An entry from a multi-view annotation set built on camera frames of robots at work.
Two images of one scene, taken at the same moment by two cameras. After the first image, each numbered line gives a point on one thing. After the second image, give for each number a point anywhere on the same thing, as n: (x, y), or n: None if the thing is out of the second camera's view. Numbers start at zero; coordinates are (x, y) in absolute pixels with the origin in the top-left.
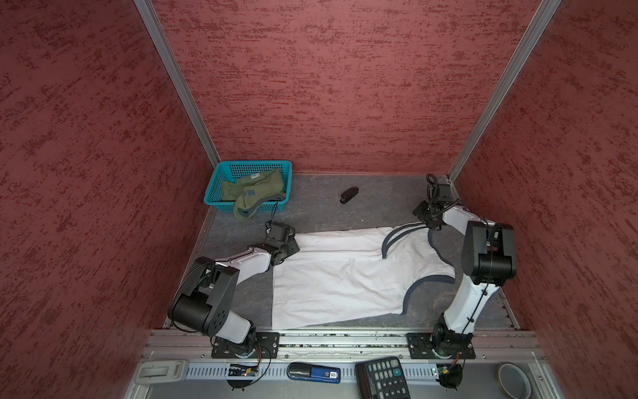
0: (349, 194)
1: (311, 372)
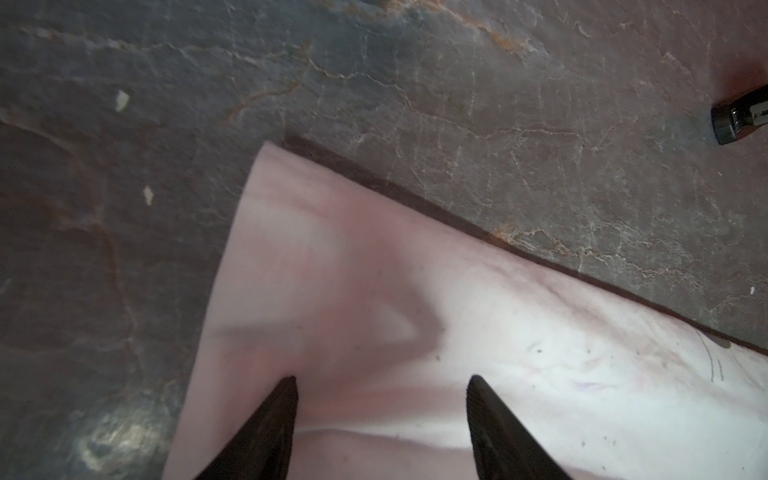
0: (740, 113)
1: None
